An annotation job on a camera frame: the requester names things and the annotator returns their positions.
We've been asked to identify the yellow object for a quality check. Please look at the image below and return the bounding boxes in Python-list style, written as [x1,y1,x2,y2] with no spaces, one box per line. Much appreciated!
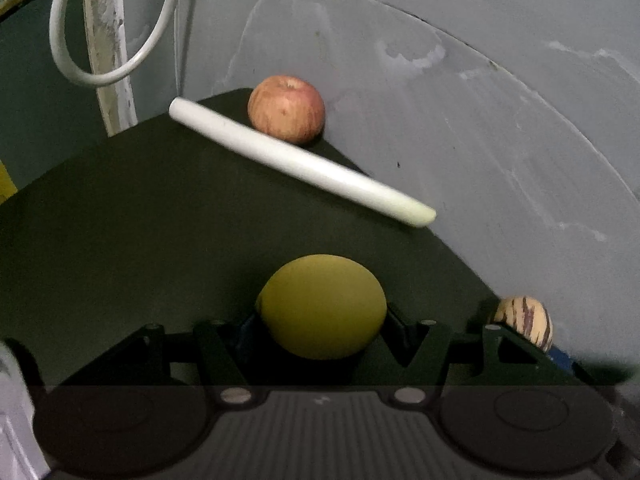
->
[0,159,19,206]

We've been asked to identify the dark striped pepino melon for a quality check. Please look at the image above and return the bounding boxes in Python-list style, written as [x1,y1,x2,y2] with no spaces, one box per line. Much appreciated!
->
[492,296,554,353]

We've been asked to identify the white leek stalk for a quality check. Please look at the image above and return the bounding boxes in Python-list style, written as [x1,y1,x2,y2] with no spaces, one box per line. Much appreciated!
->
[168,97,437,227]

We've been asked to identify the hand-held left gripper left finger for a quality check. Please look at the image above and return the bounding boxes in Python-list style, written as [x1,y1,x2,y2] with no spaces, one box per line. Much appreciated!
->
[46,309,267,407]

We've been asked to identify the metal tray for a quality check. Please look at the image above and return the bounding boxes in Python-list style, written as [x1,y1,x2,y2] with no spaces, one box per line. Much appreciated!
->
[0,340,52,480]

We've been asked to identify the dark teal cabinet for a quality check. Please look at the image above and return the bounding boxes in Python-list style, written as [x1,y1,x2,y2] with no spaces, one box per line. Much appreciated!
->
[0,0,108,192]

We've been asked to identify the round yellow lemon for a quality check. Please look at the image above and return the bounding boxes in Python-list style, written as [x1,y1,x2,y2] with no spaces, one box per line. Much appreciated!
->
[255,254,389,361]

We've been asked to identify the white painted post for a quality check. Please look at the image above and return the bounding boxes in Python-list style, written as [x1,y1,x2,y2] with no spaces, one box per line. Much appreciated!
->
[82,0,139,137]

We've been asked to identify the red apple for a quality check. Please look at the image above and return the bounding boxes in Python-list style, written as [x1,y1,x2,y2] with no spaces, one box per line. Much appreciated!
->
[247,75,326,145]

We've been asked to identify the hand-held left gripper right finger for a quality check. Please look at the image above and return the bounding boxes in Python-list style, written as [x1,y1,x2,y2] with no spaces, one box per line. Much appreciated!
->
[381,304,582,407]

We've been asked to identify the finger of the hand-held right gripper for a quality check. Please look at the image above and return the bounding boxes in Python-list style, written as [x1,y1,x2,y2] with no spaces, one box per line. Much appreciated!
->
[546,351,601,386]

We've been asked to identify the white cable loop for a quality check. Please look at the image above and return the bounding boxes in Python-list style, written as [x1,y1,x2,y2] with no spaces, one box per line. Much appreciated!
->
[48,0,180,87]

